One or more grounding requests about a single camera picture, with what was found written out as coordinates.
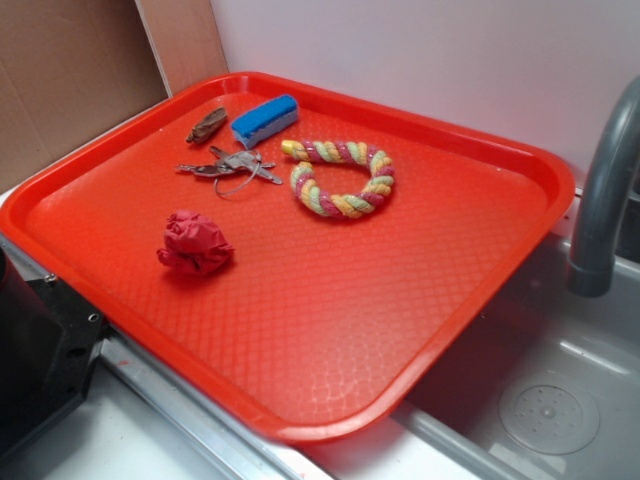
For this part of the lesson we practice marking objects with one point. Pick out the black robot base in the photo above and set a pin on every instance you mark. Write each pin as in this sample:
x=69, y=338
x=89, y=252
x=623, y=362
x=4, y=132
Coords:
x=49, y=343

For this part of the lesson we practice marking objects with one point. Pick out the blue sponge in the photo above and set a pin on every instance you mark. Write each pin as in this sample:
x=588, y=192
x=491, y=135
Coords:
x=265, y=121

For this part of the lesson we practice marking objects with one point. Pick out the red plastic tray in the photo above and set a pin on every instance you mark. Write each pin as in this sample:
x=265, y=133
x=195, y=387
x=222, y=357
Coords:
x=316, y=327

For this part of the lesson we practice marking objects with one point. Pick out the bunch of metal keys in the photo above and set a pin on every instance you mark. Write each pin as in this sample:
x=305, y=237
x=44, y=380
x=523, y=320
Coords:
x=227, y=165

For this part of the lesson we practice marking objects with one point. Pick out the crumpled red cloth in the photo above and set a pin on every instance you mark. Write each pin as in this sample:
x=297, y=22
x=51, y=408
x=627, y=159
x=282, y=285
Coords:
x=193, y=244

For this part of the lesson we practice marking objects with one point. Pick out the brown dried leaf piece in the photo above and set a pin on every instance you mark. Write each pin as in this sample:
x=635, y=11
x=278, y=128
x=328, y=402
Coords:
x=207, y=126

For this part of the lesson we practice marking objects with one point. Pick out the grey sink faucet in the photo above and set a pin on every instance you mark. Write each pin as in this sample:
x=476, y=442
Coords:
x=607, y=223

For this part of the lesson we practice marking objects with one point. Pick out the grey plastic sink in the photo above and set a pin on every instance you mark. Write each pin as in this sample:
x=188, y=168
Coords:
x=543, y=384

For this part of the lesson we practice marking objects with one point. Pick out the brown cardboard panel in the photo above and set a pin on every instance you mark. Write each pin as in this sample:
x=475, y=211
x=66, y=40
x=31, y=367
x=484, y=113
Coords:
x=73, y=70

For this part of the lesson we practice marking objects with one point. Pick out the multicolour twisted rope toy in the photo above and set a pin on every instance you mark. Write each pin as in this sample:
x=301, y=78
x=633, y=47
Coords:
x=307, y=191

